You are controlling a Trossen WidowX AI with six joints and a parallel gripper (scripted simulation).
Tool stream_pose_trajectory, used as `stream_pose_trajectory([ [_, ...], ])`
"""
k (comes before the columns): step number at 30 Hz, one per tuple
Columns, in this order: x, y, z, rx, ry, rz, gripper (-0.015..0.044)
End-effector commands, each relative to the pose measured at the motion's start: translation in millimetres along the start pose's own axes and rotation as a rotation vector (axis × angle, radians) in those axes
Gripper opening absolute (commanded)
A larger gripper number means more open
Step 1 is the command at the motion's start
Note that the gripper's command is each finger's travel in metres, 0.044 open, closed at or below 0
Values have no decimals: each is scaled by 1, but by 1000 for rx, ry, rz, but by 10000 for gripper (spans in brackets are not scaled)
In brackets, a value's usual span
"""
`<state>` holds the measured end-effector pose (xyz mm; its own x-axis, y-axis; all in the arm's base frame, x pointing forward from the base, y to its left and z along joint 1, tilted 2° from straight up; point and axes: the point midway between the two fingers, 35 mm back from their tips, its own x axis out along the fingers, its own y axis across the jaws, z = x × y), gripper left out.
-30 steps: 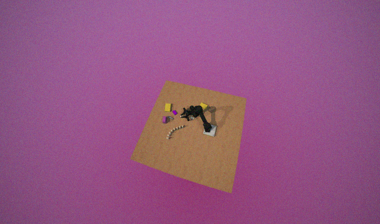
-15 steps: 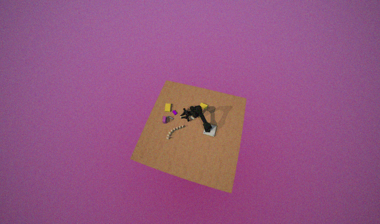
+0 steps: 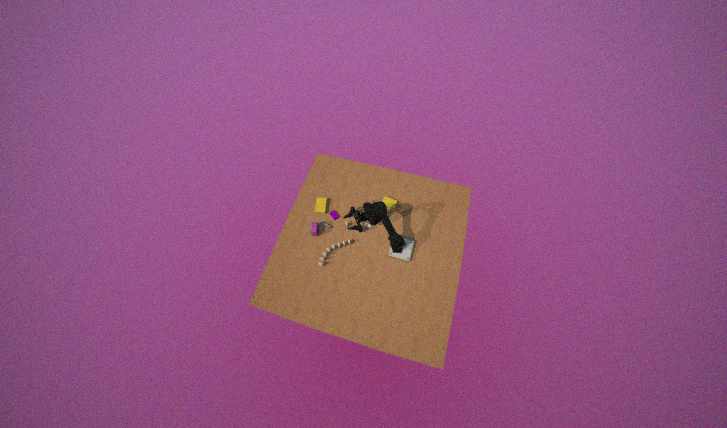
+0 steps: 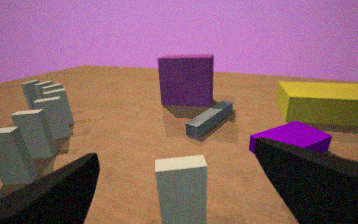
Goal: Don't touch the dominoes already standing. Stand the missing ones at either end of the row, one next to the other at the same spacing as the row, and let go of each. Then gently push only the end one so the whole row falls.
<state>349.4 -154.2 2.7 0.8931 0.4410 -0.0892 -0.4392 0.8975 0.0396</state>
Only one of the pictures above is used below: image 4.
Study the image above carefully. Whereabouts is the yellow rectangular block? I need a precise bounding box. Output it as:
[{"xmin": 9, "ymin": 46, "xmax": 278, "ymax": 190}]
[{"xmin": 275, "ymin": 82, "xmax": 358, "ymax": 126}]

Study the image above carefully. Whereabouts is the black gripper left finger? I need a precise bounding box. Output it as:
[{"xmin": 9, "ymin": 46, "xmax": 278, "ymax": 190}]
[{"xmin": 0, "ymin": 152, "xmax": 100, "ymax": 224}]

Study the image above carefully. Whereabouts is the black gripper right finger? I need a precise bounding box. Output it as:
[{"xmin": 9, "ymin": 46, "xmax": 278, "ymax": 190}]
[{"xmin": 254, "ymin": 137, "xmax": 358, "ymax": 224}]

